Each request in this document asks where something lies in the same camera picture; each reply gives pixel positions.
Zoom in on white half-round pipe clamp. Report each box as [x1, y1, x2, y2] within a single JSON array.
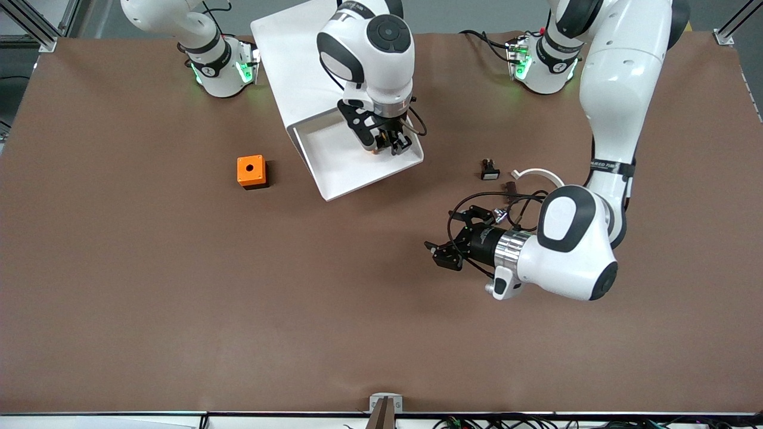
[[511, 168, 565, 189]]

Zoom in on black base cable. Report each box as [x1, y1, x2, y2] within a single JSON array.
[[459, 29, 514, 63]]

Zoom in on orange box with hole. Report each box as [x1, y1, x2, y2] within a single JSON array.
[[237, 155, 269, 190]]

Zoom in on white table edge rail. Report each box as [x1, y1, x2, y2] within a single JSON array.
[[0, 411, 763, 429]]

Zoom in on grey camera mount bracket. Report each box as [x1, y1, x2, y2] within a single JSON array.
[[369, 393, 404, 429]]

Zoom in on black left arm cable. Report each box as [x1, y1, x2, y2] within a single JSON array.
[[447, 189, 550, 281]]

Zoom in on aluminium frame profile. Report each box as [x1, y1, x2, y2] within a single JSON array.
[[0, 0, 81, 53], [715, 0, 763, 46]]

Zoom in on black cable bundle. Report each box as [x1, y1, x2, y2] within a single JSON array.
[[432, 415, 763, 429]]

